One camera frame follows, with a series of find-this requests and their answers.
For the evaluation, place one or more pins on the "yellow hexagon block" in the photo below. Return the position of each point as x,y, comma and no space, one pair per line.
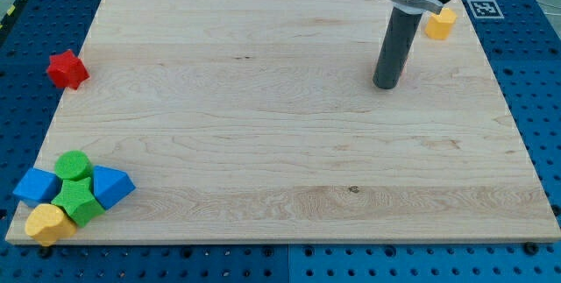
439,26

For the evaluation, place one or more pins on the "wooden board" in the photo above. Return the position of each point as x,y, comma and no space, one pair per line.
257,121

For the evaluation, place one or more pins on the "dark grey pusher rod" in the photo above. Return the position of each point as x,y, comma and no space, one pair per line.
398,39

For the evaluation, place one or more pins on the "blue triangle block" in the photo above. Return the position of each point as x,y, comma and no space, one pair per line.
111,186

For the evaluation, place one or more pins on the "green cylinder block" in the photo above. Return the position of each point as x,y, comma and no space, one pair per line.
73,165

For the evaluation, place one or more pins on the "green star block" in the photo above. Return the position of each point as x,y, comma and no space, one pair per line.
76,198

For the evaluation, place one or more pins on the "red star block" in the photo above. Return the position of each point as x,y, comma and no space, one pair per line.
66,70

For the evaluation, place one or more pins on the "white fiducial marker tag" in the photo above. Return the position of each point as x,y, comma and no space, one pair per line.
485,9

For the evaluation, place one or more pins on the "blue cube block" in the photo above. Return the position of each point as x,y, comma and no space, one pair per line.
37,187

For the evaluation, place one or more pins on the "yellow heart block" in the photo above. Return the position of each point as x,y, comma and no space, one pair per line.
48,223

